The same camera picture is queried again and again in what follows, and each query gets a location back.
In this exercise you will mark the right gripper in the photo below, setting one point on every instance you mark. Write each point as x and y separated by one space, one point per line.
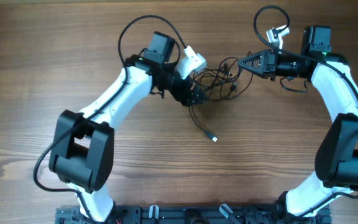
267 65

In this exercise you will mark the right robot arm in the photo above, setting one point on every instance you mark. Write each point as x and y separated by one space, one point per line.
336 162

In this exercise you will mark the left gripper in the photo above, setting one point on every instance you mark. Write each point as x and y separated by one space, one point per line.
186 98

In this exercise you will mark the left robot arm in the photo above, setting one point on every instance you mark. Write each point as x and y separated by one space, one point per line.
84 151

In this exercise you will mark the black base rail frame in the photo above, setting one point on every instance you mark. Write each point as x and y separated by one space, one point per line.
224 214

